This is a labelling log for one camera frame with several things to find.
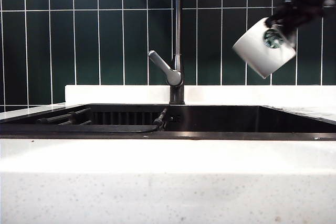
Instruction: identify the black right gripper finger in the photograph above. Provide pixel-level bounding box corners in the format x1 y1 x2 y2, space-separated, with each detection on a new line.
265 10 286 29
285 24 299 51

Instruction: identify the black sink drain rack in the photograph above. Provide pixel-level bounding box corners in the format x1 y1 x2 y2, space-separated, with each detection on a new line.
35 108 169 133

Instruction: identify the chrome sink faucet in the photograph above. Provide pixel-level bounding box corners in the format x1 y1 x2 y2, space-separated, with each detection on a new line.
168 0 186 105

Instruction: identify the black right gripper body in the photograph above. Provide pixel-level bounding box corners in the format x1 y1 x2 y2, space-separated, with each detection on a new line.
272 0 326 29

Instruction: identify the white backsplash ledge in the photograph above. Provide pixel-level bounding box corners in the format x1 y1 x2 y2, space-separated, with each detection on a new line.
64 84 336 105

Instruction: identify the black sink basin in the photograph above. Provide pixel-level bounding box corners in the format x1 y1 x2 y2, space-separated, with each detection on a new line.
0 103 336 141

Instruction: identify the white Starbucks logo mug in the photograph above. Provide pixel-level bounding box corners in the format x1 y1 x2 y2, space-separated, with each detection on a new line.
232 16 298 79

